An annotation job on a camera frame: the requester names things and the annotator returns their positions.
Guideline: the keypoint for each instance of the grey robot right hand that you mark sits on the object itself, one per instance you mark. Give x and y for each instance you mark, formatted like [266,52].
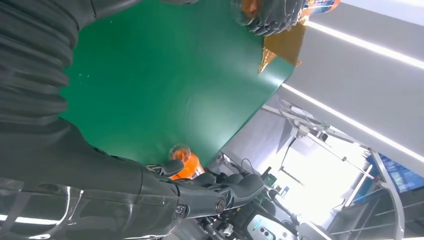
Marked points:
[82,185]

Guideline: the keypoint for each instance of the orange juice bottle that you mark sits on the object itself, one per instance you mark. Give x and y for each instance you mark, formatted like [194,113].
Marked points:
[191,167]

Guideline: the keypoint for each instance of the yellow plastic-wrapped cardboard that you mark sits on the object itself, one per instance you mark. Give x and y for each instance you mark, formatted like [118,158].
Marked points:
[285,43]

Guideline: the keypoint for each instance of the green table mat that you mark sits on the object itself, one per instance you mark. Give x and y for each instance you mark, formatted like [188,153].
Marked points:
[165,82]

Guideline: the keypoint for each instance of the white electronic device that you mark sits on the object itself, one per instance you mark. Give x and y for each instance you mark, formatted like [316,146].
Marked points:
[265,228]

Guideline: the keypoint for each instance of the blue monitor screen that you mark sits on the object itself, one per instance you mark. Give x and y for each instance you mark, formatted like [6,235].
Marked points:
[400,174]

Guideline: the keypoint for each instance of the white metal frame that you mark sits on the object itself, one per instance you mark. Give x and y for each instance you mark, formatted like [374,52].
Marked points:
[318,132]

